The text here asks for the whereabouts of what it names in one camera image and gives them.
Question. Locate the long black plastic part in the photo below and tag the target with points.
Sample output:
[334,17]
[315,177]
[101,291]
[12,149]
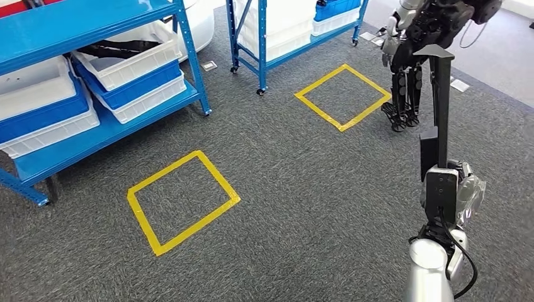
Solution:
[442,104]

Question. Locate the black humanoid robot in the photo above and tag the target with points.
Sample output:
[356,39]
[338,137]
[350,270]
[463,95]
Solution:
[434,25]

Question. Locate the blue metal shelf rack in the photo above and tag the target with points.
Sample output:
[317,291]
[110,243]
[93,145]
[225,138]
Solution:
[262,50]
[83,25]

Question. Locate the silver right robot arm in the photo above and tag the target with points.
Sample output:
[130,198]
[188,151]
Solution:
[425,275]

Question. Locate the yellow floor tape square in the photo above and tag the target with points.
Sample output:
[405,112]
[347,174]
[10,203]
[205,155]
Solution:
[196,228]
[317,111]

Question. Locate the red barrier belt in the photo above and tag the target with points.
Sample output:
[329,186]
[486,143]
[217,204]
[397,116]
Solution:
[12,8]

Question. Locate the black plastic part in crate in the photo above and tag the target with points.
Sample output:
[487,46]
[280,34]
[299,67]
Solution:
[112,50]

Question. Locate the white plastic crate stack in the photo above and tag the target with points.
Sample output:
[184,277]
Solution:
[283,25]

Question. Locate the grey floor outlet plate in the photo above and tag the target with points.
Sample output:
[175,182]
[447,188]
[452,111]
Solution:
[377,41]
[459,85]
[367,36]
[208,66]

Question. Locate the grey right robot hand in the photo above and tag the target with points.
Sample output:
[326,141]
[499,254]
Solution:
[471,196]

